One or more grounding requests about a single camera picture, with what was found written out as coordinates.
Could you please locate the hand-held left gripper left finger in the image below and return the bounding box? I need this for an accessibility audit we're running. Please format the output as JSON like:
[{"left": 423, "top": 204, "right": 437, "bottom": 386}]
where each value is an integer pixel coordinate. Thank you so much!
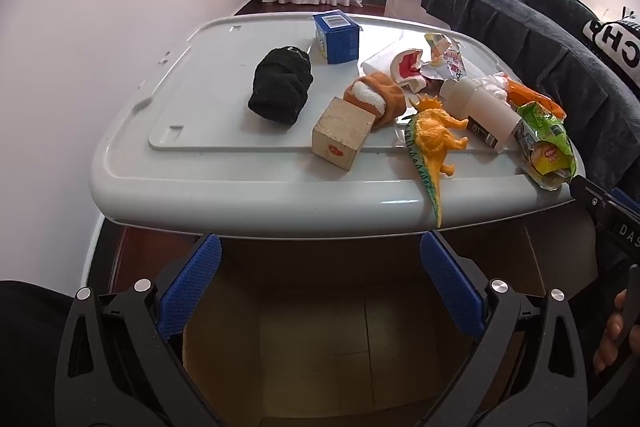
[{"left": 54, "top": 232, "right": 223, "bottom": 427}]

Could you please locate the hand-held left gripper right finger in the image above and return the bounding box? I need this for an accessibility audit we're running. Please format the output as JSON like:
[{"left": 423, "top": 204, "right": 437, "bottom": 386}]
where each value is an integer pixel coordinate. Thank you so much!
[{"left": 420, "top": 231, "right": 591, "bottom": 427}]

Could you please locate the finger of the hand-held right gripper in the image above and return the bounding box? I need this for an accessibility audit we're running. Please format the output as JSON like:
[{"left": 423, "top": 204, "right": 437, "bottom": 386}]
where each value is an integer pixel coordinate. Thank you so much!
[{"left": 570, "top": 176, "right": 640, "bottom": 258}]

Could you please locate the green snack wrapper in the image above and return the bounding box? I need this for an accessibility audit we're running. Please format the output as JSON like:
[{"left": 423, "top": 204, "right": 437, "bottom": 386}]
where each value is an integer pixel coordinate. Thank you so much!
[{"left": 515, "top": 101, "right": 576, "bottom": 192}]

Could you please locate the brown cardboard box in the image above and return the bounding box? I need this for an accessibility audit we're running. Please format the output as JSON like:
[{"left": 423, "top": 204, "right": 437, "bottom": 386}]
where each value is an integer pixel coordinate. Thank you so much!
[{"left": 112, "top": 207, "right": 601, "bottom": 427}]

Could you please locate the orange dinosaur toy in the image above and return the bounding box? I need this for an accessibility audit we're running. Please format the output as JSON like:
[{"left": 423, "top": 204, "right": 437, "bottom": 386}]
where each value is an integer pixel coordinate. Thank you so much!
[{"left": 402, "top": 93, "right": 471, "bottom": 229}]

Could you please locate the orange packet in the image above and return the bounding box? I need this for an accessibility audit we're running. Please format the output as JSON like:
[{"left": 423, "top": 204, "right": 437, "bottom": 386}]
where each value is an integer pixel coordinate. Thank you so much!
[{"left": 502, "top": 74, "right": 567, "bottom": 118}]

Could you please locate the white tissue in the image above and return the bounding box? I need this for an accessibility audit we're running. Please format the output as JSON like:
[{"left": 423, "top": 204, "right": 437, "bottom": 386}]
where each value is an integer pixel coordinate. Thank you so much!
[{"left": 472, "top": 73, "right": 511, "bottom": 100}]

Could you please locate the wooden block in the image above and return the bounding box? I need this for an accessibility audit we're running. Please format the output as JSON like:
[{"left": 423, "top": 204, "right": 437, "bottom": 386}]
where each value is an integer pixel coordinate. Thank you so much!
[{"left": 312, "top": 97, "right": 377, "bottom": 170}]

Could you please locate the orange plush sock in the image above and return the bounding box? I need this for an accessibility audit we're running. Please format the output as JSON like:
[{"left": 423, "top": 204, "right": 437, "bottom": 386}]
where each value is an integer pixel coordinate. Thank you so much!
[{"left": 342, "top": 74, "right": 407, "bottom": 131}]

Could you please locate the person's right hand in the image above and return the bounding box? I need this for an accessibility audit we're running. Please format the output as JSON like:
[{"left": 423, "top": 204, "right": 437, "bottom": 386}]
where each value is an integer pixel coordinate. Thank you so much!
[{"left": 594, "top": 289, "right": 640, "bottom": 375}]

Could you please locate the black garment with white letters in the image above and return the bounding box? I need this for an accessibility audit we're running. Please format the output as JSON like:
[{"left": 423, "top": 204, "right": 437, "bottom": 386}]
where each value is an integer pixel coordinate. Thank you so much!
[{"left": 582, "top": 4, "right": 640, "bottom": 90}]

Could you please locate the person's dark clothing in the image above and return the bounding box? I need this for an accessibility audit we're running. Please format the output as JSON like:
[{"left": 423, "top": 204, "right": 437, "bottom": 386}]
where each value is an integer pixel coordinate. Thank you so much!
[{"left": 0, "top": 279, "right": 76, "bottom": 427}]

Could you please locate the black sock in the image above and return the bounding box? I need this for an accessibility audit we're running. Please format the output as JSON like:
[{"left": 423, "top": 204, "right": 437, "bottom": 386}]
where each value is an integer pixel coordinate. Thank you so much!
[{"left": 247, "top": 47, "right": 315, "bottom": 125}]

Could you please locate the red and white wrapper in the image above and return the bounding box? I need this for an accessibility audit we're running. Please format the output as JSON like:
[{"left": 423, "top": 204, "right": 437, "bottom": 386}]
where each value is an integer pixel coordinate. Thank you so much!
[{"left": 389, "top": 48, "right": 432, "bottom": 92}]

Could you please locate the printed foil wrapper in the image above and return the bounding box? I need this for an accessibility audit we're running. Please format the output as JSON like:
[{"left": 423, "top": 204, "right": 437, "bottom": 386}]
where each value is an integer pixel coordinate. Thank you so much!
[{"left": 419, "top": 33, "right": 468, "bottom": 82}]

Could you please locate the white cloth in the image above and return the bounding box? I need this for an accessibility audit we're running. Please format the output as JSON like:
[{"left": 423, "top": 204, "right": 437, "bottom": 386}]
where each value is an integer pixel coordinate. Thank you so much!
[{"left": 361, "top": 39, "right": 426, "bottom": 75}]

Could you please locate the blue carton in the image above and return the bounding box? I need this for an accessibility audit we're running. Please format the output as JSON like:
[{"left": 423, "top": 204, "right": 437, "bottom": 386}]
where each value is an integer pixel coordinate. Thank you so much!
[{"left": 312, "top": 11, "right": 362, "bottom": 65}]

